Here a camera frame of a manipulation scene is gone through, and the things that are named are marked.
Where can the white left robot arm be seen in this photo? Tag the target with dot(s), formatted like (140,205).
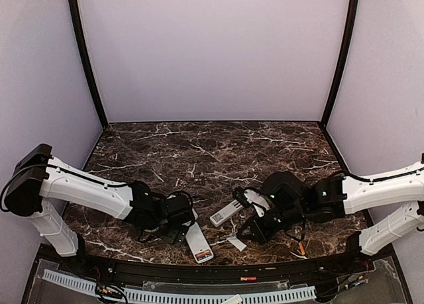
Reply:
(40,177)

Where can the white battery cover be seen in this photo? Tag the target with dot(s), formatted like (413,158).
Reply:
(238,244)
(236,299)

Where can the slim white remote with QR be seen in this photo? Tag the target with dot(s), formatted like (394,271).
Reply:
(224,214)

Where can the black frame post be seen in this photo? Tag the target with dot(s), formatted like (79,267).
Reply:
(86,62)
(341,62)

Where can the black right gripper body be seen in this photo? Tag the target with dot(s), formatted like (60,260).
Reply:
(290,216)

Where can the black right frame post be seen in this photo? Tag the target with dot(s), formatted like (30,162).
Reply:
(341,62)

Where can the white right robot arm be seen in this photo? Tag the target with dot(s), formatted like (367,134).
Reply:
(283,200)

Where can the black left frame post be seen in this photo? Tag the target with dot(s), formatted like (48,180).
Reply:
(86,62)

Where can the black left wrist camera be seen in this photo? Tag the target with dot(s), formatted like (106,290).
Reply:
(179,208)

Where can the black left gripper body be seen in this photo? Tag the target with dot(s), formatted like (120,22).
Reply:
(175,237)

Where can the white remote back side up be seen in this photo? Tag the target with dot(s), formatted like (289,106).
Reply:
(198,243)

